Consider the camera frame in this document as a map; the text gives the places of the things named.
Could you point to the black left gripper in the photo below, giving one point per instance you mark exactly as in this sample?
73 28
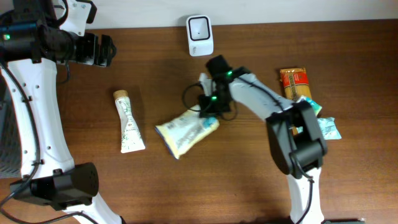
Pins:
107 53

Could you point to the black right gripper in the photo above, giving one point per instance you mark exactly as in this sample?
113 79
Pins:
206 111

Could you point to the cream yellow food pouch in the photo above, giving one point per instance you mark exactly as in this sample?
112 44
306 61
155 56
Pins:
182 133

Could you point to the orange spaghetti package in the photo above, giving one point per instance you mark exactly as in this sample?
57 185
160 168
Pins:
295 83

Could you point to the white tube with cork cap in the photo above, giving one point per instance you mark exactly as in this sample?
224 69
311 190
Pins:
131 139

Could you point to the small teal tissue pack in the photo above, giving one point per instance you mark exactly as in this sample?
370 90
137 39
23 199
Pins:
316 107

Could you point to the teal wet wipes pack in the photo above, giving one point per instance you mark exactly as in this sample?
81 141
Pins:
329 129

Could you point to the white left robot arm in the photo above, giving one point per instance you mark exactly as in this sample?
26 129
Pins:
36 36

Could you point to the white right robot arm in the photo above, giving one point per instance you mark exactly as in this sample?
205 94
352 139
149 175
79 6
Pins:
295 139

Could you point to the white barcode scanner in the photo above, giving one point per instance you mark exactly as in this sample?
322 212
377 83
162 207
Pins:
199 35

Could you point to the grey plastic mesh basket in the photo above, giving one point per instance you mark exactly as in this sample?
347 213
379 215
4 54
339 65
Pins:
11 156

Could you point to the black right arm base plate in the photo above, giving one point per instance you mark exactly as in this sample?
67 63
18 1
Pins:
346 221

